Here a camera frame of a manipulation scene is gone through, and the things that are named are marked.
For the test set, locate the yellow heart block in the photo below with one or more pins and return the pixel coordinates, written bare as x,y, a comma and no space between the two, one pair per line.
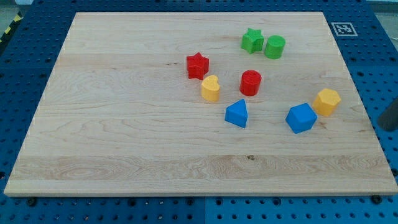
210,88

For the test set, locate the blue triangle block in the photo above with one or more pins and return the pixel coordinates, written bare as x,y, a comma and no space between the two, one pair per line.
237,113

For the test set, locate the red star block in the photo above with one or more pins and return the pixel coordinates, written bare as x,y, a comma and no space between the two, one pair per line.
197,66

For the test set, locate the wooden board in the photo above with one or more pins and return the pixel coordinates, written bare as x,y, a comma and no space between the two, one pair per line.
119,116

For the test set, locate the red cylinder block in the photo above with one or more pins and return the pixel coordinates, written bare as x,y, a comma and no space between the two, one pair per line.
250,82

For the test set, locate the green star block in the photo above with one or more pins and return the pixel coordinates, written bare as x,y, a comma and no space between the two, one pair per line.
252,41

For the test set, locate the green cylinder block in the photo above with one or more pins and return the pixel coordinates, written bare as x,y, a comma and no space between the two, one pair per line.
274,47

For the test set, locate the blue cube block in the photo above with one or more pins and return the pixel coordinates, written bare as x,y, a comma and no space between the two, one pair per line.
301,118

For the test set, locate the yellow hexagon block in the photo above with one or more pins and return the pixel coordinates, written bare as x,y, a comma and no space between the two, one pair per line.
326,102

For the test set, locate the white fiducial marker tag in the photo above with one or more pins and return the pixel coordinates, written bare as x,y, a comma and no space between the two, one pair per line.
344,29

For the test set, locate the black robot pusher tool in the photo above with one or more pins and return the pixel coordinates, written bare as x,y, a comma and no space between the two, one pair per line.
388,119

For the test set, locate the black bolt left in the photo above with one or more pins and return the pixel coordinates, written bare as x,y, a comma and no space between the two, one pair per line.
31,201

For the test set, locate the black bolt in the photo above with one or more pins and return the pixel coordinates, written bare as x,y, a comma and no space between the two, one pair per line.
31,201
376,199

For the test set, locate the black bolt right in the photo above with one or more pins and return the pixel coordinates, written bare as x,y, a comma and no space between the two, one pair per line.
376,199

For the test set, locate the yellow black hazard tape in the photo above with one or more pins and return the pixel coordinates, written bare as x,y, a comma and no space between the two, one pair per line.
10,30

